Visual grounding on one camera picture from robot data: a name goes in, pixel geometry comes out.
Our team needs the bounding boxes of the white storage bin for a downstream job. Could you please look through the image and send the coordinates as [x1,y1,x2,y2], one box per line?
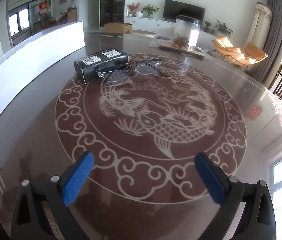
[0,20,86,145]

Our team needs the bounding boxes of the wooden tray board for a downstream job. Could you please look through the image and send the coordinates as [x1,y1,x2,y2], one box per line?
[159,41,206,59]

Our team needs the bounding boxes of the black framed eyeglasses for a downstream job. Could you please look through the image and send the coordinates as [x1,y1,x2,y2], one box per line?
[97,58,168,85]

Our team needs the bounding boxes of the orange lounge chair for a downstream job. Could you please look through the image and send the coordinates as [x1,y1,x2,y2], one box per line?
[213,36,268,66]

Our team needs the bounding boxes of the black rectangular box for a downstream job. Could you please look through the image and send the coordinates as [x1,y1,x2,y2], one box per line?
[74,48,129,84]

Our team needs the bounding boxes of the clear glass jar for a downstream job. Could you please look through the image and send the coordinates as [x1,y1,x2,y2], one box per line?
[173,15,202,48]

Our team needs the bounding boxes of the black flat television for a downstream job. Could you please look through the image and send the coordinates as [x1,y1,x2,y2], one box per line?
[163,0,206,22]

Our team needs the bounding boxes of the red flowers in vase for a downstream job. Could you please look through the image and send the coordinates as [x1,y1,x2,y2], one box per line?
[127,2,141,16]

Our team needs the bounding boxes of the cardboard box on floor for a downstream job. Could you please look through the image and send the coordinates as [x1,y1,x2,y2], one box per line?
[103,23,132,34]

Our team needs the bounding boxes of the green potted plant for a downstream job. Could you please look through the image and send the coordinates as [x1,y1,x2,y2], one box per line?
[142,4,159,18]

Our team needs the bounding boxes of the dark display cabinet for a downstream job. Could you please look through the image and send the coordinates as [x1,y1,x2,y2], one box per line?
[100,0,125,28]

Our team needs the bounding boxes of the grey curtain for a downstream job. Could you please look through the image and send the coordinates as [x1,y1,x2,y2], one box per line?
[250,0,282,88]

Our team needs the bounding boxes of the white tv cabinet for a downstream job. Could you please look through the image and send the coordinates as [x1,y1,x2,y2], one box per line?
[124,17,216,48]

